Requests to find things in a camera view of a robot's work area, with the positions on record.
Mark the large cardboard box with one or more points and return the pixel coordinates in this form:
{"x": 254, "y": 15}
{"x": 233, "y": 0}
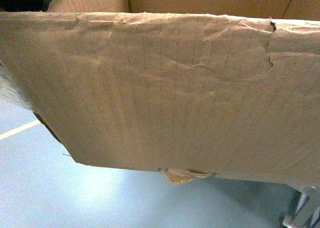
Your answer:
{"x": 228, "y": 87}

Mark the clear plastic wrap piece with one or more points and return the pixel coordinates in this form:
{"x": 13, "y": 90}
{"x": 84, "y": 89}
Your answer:
{"x": 10, "y": 91}

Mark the stainless steel shelf frame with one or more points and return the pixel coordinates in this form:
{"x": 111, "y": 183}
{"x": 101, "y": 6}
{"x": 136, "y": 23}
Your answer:
{"x": 304, "y": 210}

